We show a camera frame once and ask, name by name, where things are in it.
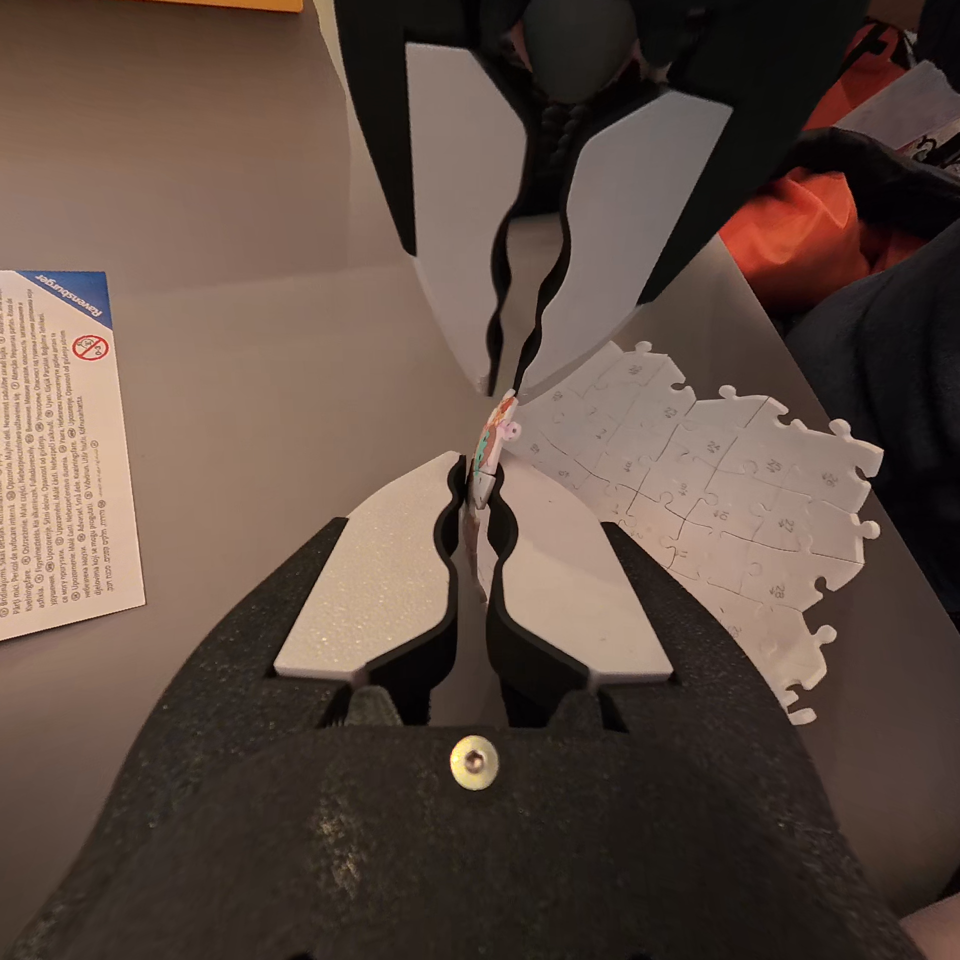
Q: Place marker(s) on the black bag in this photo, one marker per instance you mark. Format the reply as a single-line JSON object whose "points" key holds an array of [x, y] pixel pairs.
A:
{"points": [[885, 172]]}

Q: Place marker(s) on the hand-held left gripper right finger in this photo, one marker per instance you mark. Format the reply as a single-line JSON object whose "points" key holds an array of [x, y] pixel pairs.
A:
{"points": [[585, 600]]}

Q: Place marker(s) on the white printed paper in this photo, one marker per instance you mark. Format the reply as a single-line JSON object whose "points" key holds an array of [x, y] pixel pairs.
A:
{"points": [[907, 105]]}

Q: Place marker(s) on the small white puzzle piece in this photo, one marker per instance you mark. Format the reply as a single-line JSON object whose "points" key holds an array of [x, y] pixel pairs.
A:
{"points": [[486, 446]]}

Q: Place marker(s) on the partly built puzzle ball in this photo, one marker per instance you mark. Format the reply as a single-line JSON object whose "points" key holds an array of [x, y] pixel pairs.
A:
{"points": [[712, 487]]}

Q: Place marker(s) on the orange object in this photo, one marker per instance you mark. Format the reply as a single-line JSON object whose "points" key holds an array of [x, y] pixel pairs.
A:
{"points": [[795, 240]]}

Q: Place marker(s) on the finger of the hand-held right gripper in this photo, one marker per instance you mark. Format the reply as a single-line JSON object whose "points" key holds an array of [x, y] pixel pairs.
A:
{"points": [[457, 187], [630, 210]]}

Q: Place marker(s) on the white instruction leaflet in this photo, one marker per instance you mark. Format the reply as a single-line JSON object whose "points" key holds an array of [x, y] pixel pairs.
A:
{"points": [[67, 465]]}

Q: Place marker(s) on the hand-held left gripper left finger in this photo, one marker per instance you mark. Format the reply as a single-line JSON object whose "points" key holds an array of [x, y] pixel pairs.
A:
{"points": [[360, 600]]}

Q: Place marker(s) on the yellow plastic bin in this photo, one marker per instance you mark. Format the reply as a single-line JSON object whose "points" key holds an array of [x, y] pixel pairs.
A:
{"points": [[225, 5]]}

